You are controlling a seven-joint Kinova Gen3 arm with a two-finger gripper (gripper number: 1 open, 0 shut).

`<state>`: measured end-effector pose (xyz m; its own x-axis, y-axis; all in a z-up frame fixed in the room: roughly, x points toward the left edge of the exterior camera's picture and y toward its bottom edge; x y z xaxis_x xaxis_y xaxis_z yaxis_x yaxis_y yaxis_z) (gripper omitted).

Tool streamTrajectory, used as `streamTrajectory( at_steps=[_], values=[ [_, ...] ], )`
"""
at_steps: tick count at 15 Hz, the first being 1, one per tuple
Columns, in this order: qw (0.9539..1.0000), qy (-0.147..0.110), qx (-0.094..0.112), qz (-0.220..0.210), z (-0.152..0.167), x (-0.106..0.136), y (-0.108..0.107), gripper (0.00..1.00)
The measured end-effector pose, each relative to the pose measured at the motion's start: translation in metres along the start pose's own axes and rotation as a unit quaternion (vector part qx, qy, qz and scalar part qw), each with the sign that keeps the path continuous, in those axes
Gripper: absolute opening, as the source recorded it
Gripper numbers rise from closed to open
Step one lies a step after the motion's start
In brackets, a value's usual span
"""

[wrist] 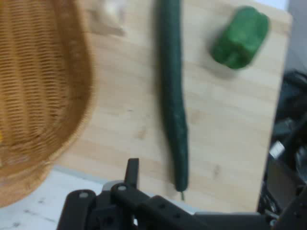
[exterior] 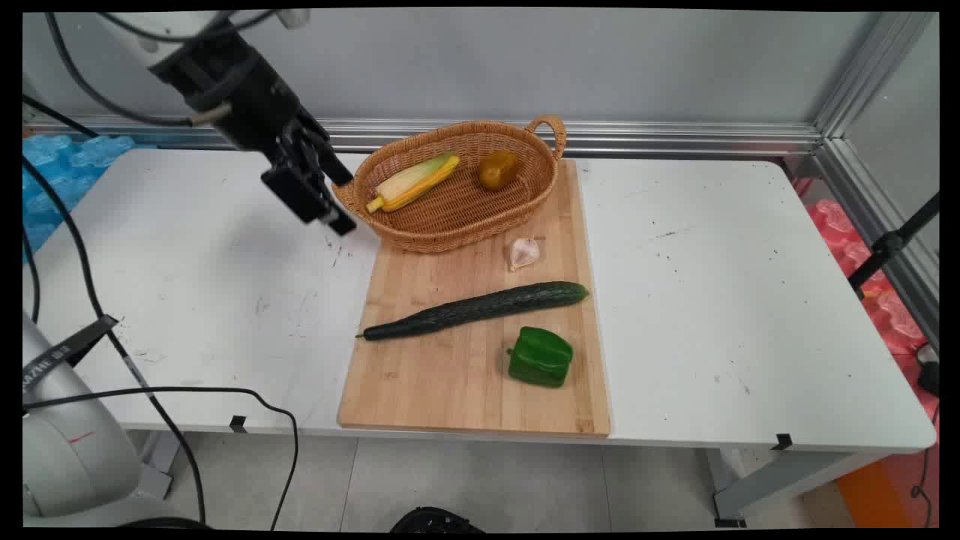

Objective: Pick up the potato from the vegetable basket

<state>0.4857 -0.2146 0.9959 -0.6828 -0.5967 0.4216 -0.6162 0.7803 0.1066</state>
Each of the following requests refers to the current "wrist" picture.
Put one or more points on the green bell pepper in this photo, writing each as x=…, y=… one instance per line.
x=239, y=38

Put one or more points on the bamboo cutting board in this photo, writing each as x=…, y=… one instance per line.
x=227, y=119

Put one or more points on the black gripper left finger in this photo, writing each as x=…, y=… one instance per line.
x=148, y=210

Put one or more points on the white garlic bulb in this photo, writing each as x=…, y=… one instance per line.
x=112, y=10

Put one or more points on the long dark green cucumber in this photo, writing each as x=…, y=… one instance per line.
x=172, y=95

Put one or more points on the black bulky object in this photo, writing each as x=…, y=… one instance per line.
x=291, y=115

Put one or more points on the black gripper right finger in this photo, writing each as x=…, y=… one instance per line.
x=296, y=213

